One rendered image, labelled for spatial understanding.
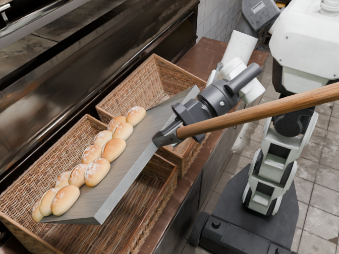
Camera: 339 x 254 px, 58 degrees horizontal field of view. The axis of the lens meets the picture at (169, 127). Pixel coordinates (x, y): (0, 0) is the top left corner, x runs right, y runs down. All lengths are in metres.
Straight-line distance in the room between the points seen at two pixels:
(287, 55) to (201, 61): 1.31
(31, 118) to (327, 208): 1.87
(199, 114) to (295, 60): 0.39
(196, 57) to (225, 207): 1.10
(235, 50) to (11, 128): 0.83
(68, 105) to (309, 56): 0.93
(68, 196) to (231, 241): 1.09
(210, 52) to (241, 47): 1.33
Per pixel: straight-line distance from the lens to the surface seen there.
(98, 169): 0.93
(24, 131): 1.26
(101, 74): 1.49
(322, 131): 2.84
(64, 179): 1.13
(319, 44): 1.02
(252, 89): 0.84
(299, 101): 0.61
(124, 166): 0.90
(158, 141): 0.83
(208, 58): 2.34
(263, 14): 1.08
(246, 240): 1.83
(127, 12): 1.59
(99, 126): 1.46
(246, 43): 1.10
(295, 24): 1.02
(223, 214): 1.91
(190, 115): 0.79
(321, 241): 2.19
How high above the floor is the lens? 1.79
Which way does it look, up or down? 44 degrees down
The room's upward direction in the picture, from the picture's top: straight up
